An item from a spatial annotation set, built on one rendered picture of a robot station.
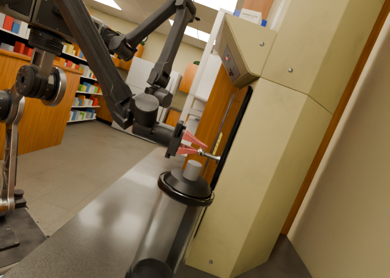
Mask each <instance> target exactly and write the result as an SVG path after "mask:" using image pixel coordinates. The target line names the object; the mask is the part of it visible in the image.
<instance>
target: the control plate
mask: <svg viewBox="0 0 390 278"><path fill-rule="evenodd" d="M228 55H229V57H228ZM226 57H227V59H226ZM222 61H223V63H224V65H225V67H226V70H227V73H228V74H229V72H230V68H231V69H232V68H233V67H235V69H234V70H233V71H232V73H233V76H229V77H230V79H231V81H232V82H233V81H234V80H235V79H237V78H238V77H239V76H240V73H239V70H238V68H237V66H236V64H235V62H234V59H233V56H232V54H231V52H230V50H229V47H228V45H227V44H226V48H225V51H224V53H223V57H222ZM230 73H231V72H230Z"/></svg>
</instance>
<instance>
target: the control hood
mask: <svg viewBox="0 0 390 278"><path fill-rule="evenodd" d="M276 35H277V33H276V31H275V30H271V29H269V28H266V27H264V26H260V25H259V24H255V23H253V22H250V21H248V20H244V19H242V18H239V17H237V16H234V15H231V14H227V15H226V16H225V21H224V25H223V30H222V35H221V41H220V44H219V49H218V54H219V56H220V58H221V61H222V57H223V53H224V51H225V48H226V44H227V45H228V47H229V50H230V52H231V54H232V56H233V59H234V62H235V64H236V66H237V68H238V70H239V73H240V76H239V77H238V78H237V79H235V80H234V81H233V82H232V81H231V79H230V77H229V75H228V72H227V70H226V67H225V65H224V63H223V61H222V63H223V66H224V68H225V70H226V72H227V75H228V77H229V79H230V82H231V83H232V85H233V86H234V87H236V88H239V87H241V86H243V85H245V84H247V83H249V82H250V81H252V80H254V79H256V78H258V77H259V76H260V75H261V72H262V70H263V67H264V65H265V63H266V60H267V58H268V55H269V52H270V50H271V48H272V45H273V43H274V40H275V38H276Z"/></svg>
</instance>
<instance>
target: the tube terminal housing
mask: <svg viewBox="0 0 390 278"><path fill-rule="evenodd" d="M281 2H282V0H274V2H273V3H272V5H271V8H270V11H269V13H268V16H267V18H266V21H267V24H266V26H265V27H266V28H271V25H272V23H273V20H274V18H275V15H276V12H277V10H278V8H279V5H280V3H281ZM381 8H382V4H381V0H285V2H284V5H283V7H282V9H281V12H280V14H279V17H278V19H277V22H276V25H275V26H274V28H273V29H272V30H275V31H276V33H277V35H276V38H275V40H274V43H273V45H272V48H271V50H270V52H269V55H268V58H267V60H266V63H265V65H264V67H263V70H262V72H261V75H260V76H259V77H258V78H256V79H254V80H252V81H250V82H249V83H247V84H245V85H243V86H241V87H239V90H240V89H242V88H244V87H246V86H247V85H249V86H252V88H251V89H252V90H253V92H252V95H251V98H250V101H249V103H248V106H247V108H246V110H245V113H244V115H243V118H242V121H241V123H240V126H239V128H238V130H237V133H236V136H235V138H234V141H233V143H232V146H231V148H230V150H229V151H230V152H229V155H228V157H227V159H226V162H225V164H224V167H223V170H222V172H221V175H220V177H219V179H218V181H217V183H216V185H215V188H214V191H213V192H214V194H215V197H214V200H213V202H212V204H211V205H210V206H208V207H207V208H206V210H205V213H204V216H203V218H202V220H201V223H200V226H199V228H198V231H197V233H196V236H195V238H193V240H192V243H191V245H190V248H189V250H188V252H187V255H186V262H185V264H186V265H189V266H191V267H194V268H196V269H199V270H202V271H204V272H207V273H209V274H212V275H214V276H217V277H220V278H234V277H236V276H238V275H240V274H242V273H244V272H246V271H248V270H250V269H253V268H255V267H257V266H259V265H261V264H263V263H265V262H267V261H268V258H269V256H270V254H271V252H272V250H273V247H274V245H275V243H276V240H277V238H278V236H279V234H280V232H281V230H282V227H283V225H284V223H285V221H286V219H287V217H288V214H289V212H290V209H291V207H292V206H293V203H294V201H295V199H296V196H297V194H298V192H299V190H300V188H301V186H302V183H303V181H304V179H305V177H306V174H307V172H308V170H309V168H310V165H311V163H312V161H313V159H314V157H315V154H316V152H317V150H318V148H319V146H320V144H321V141H322V139H323V137H324V134H325V133H326V130H327V128H328V126H329V123H330V121H331V119H332V117H333V114H334V112H335V110H336V108H337V106H338V104H339V102H340V99H341V97H342V94H343V92H344V90H345V88H346V86H347V84H348V81H349V79H350V77H351V75H352V73H353V70H354V68H355V66H356V63H357V62H358V60H359V57H360V55H361V53H362V50H363V48H364V46H365V44H366V42H367V39H368V37H369V35H370V33H371V31H372V29H373V26H374V24H375V21H376V19H377V17H378V15H379V13H380V11H381Z"/></svg>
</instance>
